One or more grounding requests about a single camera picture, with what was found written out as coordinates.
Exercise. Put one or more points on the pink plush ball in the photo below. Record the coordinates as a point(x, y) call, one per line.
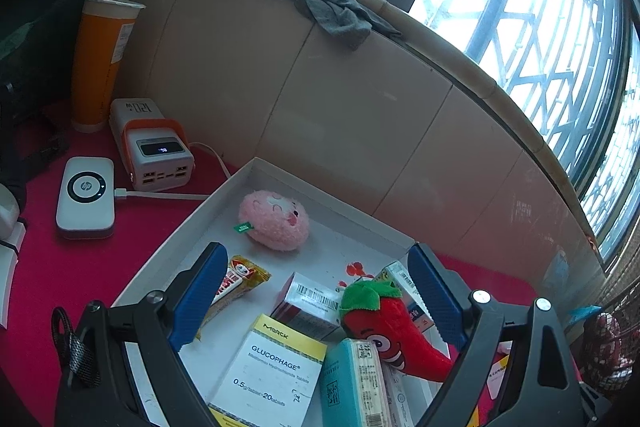
point(276, 222)

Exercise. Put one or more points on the white orange power bank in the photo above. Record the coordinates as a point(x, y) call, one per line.
point(153, 148)

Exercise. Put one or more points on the yellow red snack bar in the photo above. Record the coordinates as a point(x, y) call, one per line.
point(242, 276)

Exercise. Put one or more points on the white HP portable device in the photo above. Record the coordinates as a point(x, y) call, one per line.
point(86, 202)

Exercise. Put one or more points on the red chili plush toy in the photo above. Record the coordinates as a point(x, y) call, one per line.
point(373, 310)

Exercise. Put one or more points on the yellow drink carton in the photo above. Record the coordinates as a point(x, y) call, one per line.
point(491, 390)

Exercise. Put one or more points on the beige padded headboard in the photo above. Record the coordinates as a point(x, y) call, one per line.
point(413, 133)

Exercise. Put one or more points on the orange drink cup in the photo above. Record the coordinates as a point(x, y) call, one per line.
point(104, 31)

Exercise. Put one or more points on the white yellow Glucophage box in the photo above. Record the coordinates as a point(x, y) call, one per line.
point(271, 379)

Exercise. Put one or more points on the red white medicine box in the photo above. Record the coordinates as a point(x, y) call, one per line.
point(308, 307)

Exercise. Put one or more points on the white long tube box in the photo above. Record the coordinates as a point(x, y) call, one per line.
point(397, 274)

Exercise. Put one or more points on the white cardboard tray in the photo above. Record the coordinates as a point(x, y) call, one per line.
point(339, 235)

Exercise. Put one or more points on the teal pink long box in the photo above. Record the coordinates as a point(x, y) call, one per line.
point(351, 386)

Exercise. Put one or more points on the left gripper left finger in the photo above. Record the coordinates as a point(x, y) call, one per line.
point(97, 387)

